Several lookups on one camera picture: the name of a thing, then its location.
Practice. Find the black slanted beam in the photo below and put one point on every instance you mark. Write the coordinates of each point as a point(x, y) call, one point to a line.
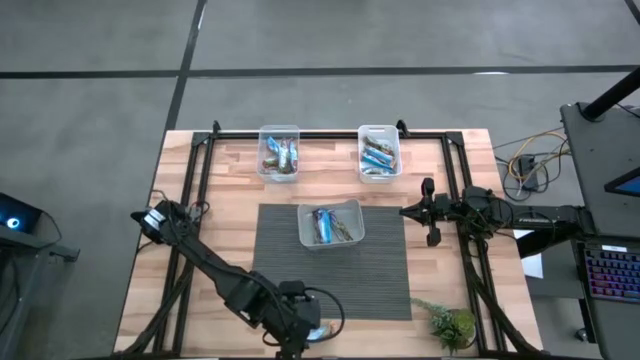
point(545, 243)

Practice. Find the grey equipment cart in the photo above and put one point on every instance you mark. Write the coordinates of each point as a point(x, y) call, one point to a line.
point(590, 165)

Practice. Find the clear plastic bin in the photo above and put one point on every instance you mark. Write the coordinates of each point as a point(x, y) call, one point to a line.
point(262, 170)

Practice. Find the black power adapter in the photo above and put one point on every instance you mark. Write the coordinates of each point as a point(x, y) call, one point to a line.
point(527, 167)

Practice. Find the black computer with blue light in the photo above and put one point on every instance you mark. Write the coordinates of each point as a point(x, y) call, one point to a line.
point(15, 220)

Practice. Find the artificial green potted plant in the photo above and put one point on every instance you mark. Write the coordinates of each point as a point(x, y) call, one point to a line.
point(452, 327)

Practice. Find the white paper sheet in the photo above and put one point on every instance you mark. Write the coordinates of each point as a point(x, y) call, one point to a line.
point(534, 265)

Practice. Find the tablet screen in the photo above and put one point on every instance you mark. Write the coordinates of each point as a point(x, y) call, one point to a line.
point(627, 186)

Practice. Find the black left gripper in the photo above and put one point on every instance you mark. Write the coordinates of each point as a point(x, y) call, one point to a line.
point(295, 320)

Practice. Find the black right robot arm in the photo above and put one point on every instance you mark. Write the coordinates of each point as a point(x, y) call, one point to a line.
point(540, 217)

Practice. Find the black caster wheel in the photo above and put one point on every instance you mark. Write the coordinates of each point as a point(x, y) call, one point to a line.
point(581, 334)

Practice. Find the grey metal stand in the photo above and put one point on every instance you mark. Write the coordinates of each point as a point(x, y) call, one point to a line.
point(40, 245)

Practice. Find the green oat granola bar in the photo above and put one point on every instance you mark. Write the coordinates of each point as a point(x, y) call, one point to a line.
point(321, 332)

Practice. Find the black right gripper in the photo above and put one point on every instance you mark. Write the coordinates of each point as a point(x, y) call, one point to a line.
point(431, 210)

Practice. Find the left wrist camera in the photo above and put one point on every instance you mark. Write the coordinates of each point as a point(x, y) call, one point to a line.
point(292, 289)

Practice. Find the black round pole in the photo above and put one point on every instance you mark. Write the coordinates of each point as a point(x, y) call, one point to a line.
point(612, 95)

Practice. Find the silver granola bar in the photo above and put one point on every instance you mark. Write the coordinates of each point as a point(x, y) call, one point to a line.
point(379, 145)

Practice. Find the grey plastic bin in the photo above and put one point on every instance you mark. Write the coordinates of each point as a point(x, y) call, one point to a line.
point(350, 212)

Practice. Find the grey keyboard shelf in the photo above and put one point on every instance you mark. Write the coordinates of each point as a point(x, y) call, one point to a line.
point(615, 330)

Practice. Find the white plastic bin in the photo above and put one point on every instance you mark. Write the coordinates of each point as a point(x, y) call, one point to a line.
point(380, 131)

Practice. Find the dark grey woven placemat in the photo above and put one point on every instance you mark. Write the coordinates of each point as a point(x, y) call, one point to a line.
point(375, 280)

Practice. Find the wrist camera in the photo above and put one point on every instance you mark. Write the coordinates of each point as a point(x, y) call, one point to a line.
point(446, 209)
point(292, 289)

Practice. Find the backlit black keyboard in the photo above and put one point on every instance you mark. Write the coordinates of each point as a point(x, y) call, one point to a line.
point(612, 274)

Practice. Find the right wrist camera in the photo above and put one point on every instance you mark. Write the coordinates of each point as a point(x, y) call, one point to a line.
point(446, 209)

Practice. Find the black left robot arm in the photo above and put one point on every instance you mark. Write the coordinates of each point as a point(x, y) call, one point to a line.
point(210, 260)

